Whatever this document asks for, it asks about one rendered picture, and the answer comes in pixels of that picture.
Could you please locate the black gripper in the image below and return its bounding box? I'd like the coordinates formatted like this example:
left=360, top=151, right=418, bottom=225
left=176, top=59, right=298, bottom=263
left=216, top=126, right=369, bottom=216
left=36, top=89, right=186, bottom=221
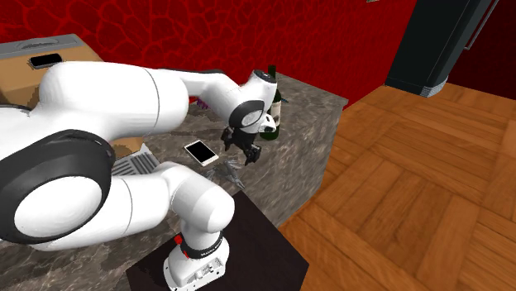
left=220, top=126, right=263, bottom=166

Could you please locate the grey metal tool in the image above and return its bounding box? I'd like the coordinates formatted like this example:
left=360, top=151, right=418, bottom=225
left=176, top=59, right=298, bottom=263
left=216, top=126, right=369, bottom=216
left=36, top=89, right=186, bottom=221
left=204, top=158, right=246, bottom=191

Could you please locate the white phone with black screen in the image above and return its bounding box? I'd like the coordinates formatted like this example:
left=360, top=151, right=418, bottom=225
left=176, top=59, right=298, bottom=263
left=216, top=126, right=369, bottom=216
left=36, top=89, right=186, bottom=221
left=184, top=139, right=220, bottom=168

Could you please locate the dark green wine bottle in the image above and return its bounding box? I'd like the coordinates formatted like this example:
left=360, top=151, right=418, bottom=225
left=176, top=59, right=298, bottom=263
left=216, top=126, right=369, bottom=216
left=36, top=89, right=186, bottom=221
left=258, top=64, right=284, bottom=141

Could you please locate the dark robot stand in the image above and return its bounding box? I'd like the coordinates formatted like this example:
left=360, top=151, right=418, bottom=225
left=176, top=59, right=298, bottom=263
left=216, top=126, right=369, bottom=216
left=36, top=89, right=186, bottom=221
left=125, top=189, right=311, bottom=291

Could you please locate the grey ribbed panel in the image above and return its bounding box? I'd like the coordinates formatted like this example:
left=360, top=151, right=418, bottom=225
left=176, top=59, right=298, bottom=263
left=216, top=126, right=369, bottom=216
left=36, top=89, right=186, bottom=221
left=110, top=144, right=161, bottom=177

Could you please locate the black flat rectangular device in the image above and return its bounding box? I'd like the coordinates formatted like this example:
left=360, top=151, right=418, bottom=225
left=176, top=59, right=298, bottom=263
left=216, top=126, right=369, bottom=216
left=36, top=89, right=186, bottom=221
left=28, top=52, right=64, bottom=70

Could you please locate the black refrigerator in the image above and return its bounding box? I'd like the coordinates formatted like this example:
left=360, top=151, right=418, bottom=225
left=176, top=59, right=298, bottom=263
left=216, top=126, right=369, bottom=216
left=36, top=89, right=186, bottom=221
left=384, top=0, right=502, bottom=99

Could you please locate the brown box with grey top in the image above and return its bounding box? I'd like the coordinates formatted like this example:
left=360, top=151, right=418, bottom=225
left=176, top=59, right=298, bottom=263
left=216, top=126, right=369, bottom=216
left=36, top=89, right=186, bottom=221
left=0, top=33, right=147, bottom=160

